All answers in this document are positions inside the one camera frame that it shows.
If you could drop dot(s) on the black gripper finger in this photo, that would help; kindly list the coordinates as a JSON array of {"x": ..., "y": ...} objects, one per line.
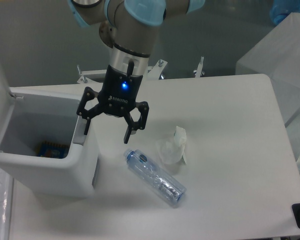
[
  {"x": 88, "y": 95},
  {"x": 133, "y": 126}
]

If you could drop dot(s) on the blue water jug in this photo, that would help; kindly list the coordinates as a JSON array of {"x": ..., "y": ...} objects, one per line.
[{"x": 280, "y": 9}]

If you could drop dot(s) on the clear plastic water bottle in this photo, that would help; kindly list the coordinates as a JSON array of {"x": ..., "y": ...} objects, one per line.
[{"x": 153, "y": 176}]

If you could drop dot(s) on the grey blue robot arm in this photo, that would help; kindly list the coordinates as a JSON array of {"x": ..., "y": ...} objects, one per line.
[{"x": 136, "y": 24}]

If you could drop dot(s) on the snack packet inside bin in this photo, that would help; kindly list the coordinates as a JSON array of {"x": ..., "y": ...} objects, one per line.
[{"x": 52, "y": 150}]

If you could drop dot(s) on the white push-lid trash can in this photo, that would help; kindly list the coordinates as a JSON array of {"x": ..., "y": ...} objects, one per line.
[{"x": 29, "y": 117}]

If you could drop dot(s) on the clear plastic sheet left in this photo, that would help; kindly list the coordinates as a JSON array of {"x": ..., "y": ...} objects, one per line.
[{"x": 6, "y": 194}]

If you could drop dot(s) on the translucent plastic cover box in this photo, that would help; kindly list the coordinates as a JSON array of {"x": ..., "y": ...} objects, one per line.
[{"x": 277, "y": 55}]

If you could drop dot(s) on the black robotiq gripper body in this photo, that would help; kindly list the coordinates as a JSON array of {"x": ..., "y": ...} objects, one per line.
[{"x": 119, "y": 92}]

